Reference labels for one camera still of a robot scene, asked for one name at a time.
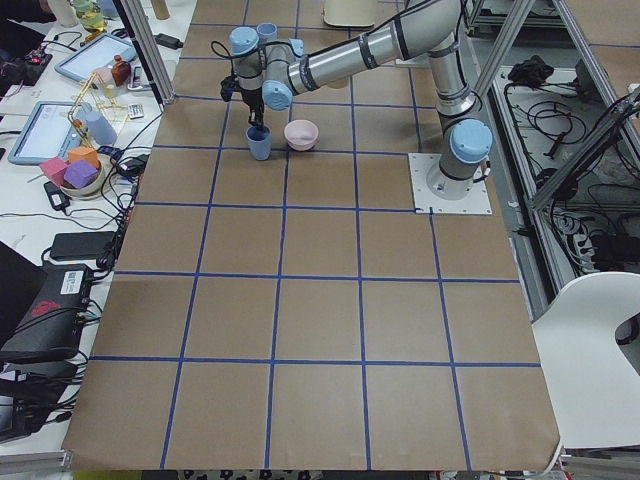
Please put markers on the bowl with foam blocks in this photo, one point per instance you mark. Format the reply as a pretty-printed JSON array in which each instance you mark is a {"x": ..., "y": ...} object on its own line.
[{"x": 80, "y": 176}]

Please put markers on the pale blue cup on desk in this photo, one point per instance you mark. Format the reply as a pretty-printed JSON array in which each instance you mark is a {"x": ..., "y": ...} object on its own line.
[{"x": 100, "y": 128}]

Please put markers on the cream tray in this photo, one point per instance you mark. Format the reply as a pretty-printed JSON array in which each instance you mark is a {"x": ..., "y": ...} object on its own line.
[{"x": 350, "y": 13}]

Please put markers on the brown glass bottle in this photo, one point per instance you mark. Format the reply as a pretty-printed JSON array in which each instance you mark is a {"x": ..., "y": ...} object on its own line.
[{"x": 120, "y": 71}]

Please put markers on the black power adapter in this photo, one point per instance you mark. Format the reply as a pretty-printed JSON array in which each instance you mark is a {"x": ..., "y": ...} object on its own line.
[{"x": 168, "y": 41}]

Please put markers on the pink bowl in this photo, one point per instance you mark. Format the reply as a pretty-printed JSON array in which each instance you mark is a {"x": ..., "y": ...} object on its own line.
[{"x": 301, "y": 134}]

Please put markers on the light blue cup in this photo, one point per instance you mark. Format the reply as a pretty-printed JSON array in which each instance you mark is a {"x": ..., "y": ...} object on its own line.
[{"x": 267, "y": 32}]

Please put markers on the blue framed tablet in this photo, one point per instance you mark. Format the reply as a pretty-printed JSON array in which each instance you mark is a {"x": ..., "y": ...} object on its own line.
[
  {"x": 98, "y": 53},
  {"x": 49, "y": 132}
]

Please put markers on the aluminium frame strut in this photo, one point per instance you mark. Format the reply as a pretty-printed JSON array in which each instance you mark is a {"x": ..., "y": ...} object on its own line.
[{"x": 605, "y": 134}]

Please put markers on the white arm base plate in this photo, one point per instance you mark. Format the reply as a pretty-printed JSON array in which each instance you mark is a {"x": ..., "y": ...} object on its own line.
[{"x": 434, "y": 193}]

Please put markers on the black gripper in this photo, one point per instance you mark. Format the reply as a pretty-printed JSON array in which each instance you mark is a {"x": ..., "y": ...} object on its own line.
[{"x": 252, "y": 100}]

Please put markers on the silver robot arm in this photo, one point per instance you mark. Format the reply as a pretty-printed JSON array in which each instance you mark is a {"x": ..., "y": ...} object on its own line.
[{"x": 270, "y": 73}]

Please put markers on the aluminium frame post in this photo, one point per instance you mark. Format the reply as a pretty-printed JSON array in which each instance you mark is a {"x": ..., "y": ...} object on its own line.
[{"x": 135, "y": 22}]

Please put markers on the darker blue cup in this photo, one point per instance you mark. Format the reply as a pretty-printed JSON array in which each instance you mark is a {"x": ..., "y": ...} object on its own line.
[{"x": 260, "y": 142}]

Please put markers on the white chair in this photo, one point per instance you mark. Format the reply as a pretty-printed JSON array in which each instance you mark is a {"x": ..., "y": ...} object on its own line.
[{"x": 593, "y": 387}]

